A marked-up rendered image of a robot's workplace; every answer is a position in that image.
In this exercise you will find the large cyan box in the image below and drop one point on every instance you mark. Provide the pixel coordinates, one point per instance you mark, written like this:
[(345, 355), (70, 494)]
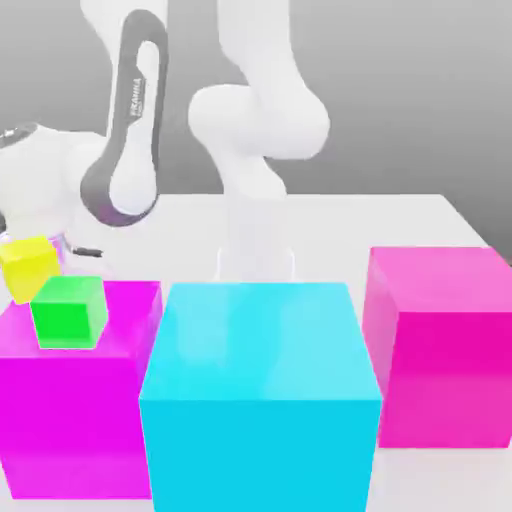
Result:
[(260, 400)]

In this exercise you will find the small yellow cube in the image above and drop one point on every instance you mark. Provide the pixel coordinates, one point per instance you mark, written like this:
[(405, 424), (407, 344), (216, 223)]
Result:
[(24, 266)]

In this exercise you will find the small green cube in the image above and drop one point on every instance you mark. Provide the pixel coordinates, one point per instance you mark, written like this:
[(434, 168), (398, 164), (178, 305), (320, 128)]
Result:
[(66, 316)]

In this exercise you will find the large pink box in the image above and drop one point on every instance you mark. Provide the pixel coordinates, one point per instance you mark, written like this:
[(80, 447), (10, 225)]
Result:
[(448, 360)]

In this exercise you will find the large magenta box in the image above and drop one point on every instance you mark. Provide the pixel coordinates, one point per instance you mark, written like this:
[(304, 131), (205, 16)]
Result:
[(68, 420)]

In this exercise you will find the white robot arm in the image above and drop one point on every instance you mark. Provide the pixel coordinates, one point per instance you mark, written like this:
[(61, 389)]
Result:
[(256, 120)]

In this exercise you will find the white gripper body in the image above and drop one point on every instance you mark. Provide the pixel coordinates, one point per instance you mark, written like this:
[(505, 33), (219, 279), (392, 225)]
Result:
[(60, 247)]

